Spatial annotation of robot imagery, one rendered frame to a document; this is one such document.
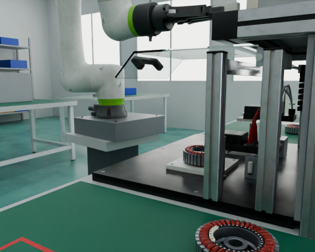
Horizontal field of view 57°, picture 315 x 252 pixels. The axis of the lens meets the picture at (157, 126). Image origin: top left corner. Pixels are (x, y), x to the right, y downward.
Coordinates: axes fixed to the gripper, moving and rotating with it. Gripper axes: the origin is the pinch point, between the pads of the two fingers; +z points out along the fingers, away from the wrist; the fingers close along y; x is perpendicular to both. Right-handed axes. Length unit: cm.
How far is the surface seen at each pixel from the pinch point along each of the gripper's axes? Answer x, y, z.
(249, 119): -29.8, -17.5, 3.2
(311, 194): -35.4, 24.9, 24.1
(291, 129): -40, -72, 9
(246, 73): -15.8, 4.2, 7.4
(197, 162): -38.1, 9.2, -2.4
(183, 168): -39.8, 11.1, -5.3
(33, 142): -105, -172, -329
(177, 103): -66, -469, -261
